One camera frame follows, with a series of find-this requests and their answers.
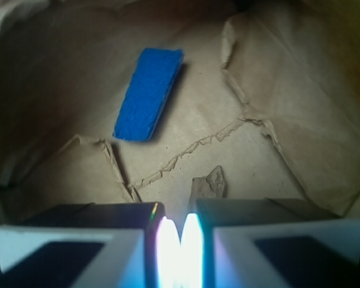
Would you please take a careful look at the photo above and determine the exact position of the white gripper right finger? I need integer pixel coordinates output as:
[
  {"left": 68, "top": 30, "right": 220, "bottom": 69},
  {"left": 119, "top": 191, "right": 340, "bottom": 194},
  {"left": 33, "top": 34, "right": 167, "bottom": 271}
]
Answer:
[{"left": 196, "top": 198, "right": 360, "bottom": 287}]

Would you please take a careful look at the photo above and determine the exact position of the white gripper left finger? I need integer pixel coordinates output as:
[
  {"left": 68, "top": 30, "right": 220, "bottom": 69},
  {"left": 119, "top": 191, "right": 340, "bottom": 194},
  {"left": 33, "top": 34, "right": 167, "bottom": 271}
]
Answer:
[{"left": 0, "top": 202, "right": 165, "bottom": 287}]

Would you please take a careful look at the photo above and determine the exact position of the brown paper bag tray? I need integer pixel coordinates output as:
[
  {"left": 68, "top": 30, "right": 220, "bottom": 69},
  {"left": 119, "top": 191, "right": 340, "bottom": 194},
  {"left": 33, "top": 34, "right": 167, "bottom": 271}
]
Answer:
[{"left": 0, "top": 1, "right": 360, "bottom": 227}]

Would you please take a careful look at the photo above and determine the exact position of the blue rectangular sponge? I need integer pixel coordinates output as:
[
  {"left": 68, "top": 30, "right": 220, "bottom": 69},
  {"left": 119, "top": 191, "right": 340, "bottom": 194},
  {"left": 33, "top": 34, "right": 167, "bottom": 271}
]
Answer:
[{"left": 113, "top": 48, "right": 184, "bottom": 142}]

